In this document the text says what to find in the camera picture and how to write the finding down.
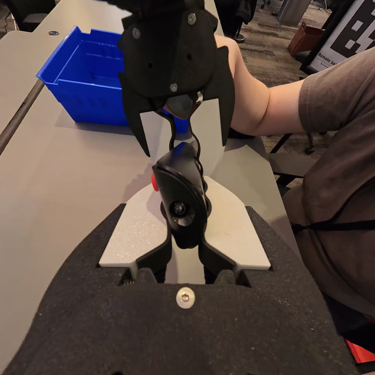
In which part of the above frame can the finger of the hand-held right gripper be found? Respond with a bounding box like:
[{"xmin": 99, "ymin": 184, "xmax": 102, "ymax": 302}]
[
  {"xmin": 141, "ymin": 106, "xmax": 177, "ymax": 154},
  {"xmin": 192, "ymin": 96, "xmax": 227, "ymax": 174}
]

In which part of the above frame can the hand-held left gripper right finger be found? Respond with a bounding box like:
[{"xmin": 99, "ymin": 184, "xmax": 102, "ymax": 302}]
[{"xmin": 198, "ymin": 176, "xmax": 272, "ymax": 276}]

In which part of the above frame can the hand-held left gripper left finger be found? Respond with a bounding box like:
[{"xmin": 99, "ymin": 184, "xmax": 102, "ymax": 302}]
[{"xmin": 99, "ymin": 176, "xmax": 173, "ymax": 276}]

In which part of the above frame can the black remote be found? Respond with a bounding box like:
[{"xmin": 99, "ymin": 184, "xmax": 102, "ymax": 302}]
[{"xmin": 152, "ymin": 142, "xmax": 212, "ymax": 250}]

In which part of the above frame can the blue plastic bin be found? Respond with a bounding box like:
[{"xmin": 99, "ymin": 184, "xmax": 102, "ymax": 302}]
[{"xmin": 37, "ymin": 25, "xmax": 191, "ymax": 135}]

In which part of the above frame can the black office chair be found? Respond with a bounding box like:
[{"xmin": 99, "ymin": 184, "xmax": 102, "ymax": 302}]
[
  {"xmin": 269, "ymin": 133, "xmax": 318, "ymax": 195},
  {"xmin": 5, "ymin": 0, "xmax": 57, "ymax": 33}
]

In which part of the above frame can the person's torso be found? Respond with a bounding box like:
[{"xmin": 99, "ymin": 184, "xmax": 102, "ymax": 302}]
[{"xmin": 283, "ymin": 47, "xmax": 375, "ymax": 320}]

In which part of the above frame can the brown box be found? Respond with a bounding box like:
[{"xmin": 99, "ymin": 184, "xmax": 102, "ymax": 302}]
[{"xmin": 287, "ymin": 21, "xmax": 324, "ymax": 57}]

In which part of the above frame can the red fabric item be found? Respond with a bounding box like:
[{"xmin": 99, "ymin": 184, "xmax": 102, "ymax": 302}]
[{"xmin": 346, "ymin": 338, "xmax": 375, "ymax": 367}]

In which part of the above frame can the white tag sign board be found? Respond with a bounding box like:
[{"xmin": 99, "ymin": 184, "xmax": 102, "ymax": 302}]
[{"xmin": 308, "ymin": 0, "xmax": 375, "ymax": 74}]

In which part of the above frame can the black strap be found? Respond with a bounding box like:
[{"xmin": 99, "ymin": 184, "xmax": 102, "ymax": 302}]
[{"xmin": 292, "ymin": 220, "xmax": 375, "ymax": 232}]

